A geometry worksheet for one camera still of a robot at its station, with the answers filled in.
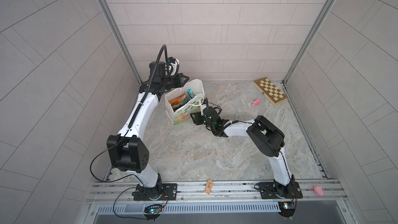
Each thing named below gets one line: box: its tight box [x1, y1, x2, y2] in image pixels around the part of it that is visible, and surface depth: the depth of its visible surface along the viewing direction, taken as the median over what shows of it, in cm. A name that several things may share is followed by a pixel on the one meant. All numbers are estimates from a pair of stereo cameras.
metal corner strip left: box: [99, 0, 142, 86], surface depth 88 cm
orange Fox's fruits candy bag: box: [168, 93, 188, 109], surface depth 90 cm
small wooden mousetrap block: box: [204, 178, 214, 195], surface depth 74 cm
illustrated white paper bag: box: [164, 78, 205, 125], surface depth 84 cm
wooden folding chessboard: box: [252, 76, 289, 106], surface depth 111 cm
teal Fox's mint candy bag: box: [184, 88, 195, 99], surface depth 94 cm
